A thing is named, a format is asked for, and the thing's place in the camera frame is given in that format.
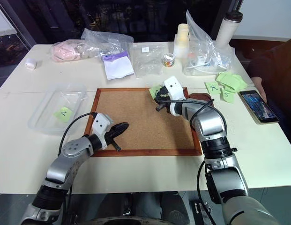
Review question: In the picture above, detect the small white tape roll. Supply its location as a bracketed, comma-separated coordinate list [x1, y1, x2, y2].
[24, 58, 37, 70]

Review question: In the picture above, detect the white thermos with dark lid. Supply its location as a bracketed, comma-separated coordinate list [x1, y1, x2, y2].
[215, 10, 244, 48]

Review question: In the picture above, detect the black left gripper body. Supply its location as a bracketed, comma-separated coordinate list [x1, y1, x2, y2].
[105, 125, 122, 152]

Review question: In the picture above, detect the green note with large character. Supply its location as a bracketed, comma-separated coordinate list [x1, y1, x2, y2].
[204, 81, 223, 96]

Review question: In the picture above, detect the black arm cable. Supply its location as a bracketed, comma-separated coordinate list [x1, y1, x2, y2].
[58, 112, 98, 158]
[157, 99, 215, 208]

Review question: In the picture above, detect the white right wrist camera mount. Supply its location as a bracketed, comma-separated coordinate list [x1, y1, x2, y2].
[163, 76, 187, 117]

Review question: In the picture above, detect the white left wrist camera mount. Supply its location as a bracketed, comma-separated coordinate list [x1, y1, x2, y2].
[91, 112, 114, 150]

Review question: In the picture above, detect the small black bracket under table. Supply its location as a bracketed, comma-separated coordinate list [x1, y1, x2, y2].
[194, 200, 212, 215]

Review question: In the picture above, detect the black smartphone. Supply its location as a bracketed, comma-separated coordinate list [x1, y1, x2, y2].
[238, 90, 280, 124]

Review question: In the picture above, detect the stack of cream plastic cups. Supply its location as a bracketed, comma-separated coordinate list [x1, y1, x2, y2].
[173, 23, 191, 60]

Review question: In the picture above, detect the blank green sticky note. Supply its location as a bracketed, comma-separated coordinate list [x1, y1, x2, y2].
[223, 83, 239, 94]
[230, 74, 249, 90]
[216, 72, 233, 87]

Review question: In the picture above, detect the beige soft item in bag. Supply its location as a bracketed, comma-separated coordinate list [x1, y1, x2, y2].
[75, 43, 102, 60]

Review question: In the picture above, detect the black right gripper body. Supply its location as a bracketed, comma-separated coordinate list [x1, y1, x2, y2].
[155, 90, 172, 113]

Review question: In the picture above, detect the clear bag with white cables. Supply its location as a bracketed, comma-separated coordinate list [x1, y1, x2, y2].
[181, 9, 234, 77]

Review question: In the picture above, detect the clear plastic box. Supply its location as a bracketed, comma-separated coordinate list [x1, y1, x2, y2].
[27, 83, 88, 135]

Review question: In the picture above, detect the small jar of pushpins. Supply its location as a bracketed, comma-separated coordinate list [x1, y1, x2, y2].
[161, 53, 176, 68]

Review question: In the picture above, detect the plain green sticky note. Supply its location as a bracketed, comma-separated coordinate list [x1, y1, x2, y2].
[149, 85, 163, 99]

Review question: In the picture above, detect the crumpled clear plastic bag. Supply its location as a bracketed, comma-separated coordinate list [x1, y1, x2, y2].
[80, 28, 134, 59]

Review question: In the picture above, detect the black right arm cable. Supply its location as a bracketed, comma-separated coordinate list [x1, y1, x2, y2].
[157, 99, 215, 208]

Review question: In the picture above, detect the dark brown tray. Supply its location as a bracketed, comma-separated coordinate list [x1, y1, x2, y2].
[188, 92, 215, 106]

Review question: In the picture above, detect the grey window frame post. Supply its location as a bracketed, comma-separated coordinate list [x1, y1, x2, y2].
[0, 0, 48, 51]

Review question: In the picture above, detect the person's bare hand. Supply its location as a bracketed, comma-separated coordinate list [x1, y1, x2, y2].
[250, 76, 268, 103]

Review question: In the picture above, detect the wood-framed cork board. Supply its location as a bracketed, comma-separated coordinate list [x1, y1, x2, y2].
[83, 87, 203, 157]

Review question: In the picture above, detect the pink soft item in bag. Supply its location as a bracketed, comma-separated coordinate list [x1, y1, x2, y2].
[51, 42, 82, 63]

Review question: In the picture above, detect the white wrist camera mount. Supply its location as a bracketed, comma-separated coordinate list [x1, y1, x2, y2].
[91, 112, 114, 150]
[163, 76, 187, 117]

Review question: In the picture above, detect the green note with curved mark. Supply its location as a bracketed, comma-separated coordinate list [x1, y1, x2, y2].
[53, 106, 75, 123]

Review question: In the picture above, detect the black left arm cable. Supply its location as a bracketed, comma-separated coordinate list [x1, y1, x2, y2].
[58, 112, 98, 158]

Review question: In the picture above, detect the green note with small writing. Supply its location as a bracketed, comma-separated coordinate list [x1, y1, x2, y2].
[220, 90, 236, 104]

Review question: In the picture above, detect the flat clear plastic bag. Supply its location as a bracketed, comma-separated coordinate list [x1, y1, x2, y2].
[128, 42, 177, 79]

